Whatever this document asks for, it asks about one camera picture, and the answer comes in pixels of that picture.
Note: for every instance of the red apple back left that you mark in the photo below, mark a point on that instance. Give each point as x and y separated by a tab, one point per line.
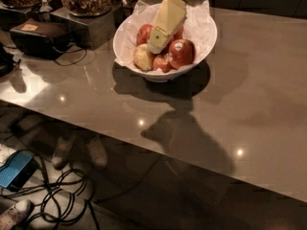
143	34

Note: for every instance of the yellowish apple front left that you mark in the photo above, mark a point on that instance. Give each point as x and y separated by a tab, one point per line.
143	58

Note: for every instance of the red apple with sticker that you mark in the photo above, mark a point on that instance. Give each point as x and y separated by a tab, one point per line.
181	53

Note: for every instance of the blue foot pedal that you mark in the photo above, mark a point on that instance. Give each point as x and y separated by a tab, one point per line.
17	169

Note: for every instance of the dark metal stand box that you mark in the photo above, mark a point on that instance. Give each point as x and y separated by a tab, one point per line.
88	32

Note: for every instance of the red apple at back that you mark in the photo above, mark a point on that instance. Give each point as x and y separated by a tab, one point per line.
178	34

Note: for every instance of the red apple top centre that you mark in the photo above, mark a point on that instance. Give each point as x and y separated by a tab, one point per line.
166	48

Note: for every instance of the metal scoop in jar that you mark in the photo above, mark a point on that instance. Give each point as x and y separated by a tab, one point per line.
45	7

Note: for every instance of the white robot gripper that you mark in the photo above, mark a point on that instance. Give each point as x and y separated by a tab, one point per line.
170	15

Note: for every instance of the small red apple front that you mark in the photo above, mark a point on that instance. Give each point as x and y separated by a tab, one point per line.
162	62

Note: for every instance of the black box device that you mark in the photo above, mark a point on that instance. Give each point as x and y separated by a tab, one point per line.
47	40

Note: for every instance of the white ceramic bowl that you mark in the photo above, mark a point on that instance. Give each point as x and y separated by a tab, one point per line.
160	75

